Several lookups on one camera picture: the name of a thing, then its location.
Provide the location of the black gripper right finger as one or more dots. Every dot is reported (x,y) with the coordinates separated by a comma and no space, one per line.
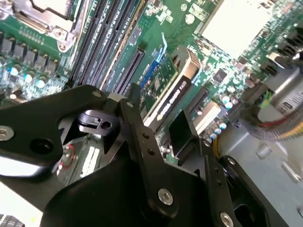
(182,134)

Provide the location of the green graphics card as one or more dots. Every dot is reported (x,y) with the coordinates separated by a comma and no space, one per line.
(163,75)

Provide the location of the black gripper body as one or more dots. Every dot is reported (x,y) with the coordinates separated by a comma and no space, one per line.
(106,194)

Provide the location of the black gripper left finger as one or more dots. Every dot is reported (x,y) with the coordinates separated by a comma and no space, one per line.
(35,118)

